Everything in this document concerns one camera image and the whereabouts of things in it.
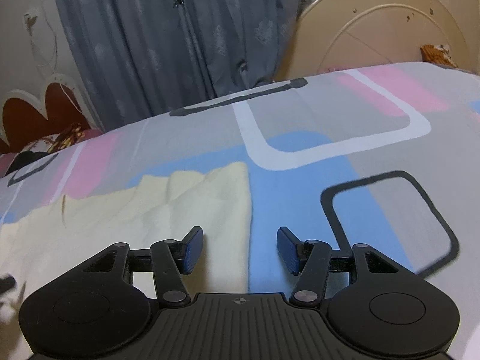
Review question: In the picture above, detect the cream knit sweater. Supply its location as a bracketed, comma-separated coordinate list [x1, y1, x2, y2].
[1, 162, 251, 359]

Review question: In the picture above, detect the red heart headboard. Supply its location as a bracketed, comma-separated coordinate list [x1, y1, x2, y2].
[1, 73, 102, 155]

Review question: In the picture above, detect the white charger cable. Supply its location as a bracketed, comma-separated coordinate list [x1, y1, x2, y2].
[22, 0, 84, 113]

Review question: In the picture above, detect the striped pillow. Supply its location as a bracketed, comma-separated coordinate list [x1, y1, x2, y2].
[1, 124, 103, 177]

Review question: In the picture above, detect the patterned bed sheet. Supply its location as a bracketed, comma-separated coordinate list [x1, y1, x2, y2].
[1, 63, 479, 359]

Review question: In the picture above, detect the cream round headboard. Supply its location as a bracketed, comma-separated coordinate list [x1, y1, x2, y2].
[275, 0, 473, 80]

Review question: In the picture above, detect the blue grey curtain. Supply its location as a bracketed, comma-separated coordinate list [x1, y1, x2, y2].
[55, 0, 301, 130]

